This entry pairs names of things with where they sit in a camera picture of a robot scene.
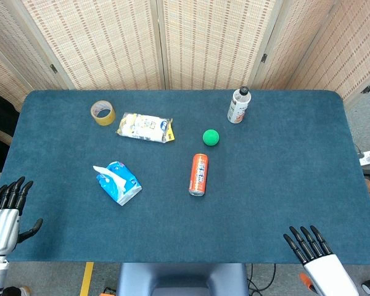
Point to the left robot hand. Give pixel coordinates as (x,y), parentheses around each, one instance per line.
(1,220)

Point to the blue table mat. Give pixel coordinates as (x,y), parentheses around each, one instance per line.
(185,216)

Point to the white snack bag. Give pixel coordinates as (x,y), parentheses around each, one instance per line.
(145,127)

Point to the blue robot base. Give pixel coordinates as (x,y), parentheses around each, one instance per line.
(182,279)

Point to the white bottle black cap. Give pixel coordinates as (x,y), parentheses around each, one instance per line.
(238,106)

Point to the green ball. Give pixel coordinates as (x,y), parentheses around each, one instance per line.
(211,137)

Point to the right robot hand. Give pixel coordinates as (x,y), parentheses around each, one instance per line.
(327,268)

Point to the yellow tape roll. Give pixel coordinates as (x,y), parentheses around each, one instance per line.
(103,112)

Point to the orange drink can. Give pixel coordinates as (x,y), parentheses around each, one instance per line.
(198,174)

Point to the blue tissue pack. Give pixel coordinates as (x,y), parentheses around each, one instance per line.
(123,184)

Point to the woven folding screen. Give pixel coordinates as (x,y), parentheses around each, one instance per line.
(185,43)

